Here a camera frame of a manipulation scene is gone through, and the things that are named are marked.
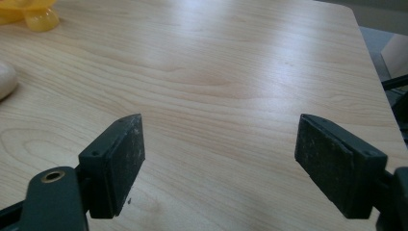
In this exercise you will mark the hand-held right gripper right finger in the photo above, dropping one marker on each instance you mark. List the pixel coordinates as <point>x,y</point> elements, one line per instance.
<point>336,166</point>

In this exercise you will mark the pale rounded object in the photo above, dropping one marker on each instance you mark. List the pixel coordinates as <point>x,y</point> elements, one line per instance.
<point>5,80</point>

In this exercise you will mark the black chair frame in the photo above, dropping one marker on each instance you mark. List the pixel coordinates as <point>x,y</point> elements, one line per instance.
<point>396,96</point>

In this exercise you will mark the yellow plastic container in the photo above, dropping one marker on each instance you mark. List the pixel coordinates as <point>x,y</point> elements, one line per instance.
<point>30,12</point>

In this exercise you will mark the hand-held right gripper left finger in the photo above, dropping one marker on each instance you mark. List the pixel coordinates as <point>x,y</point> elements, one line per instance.
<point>110,173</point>

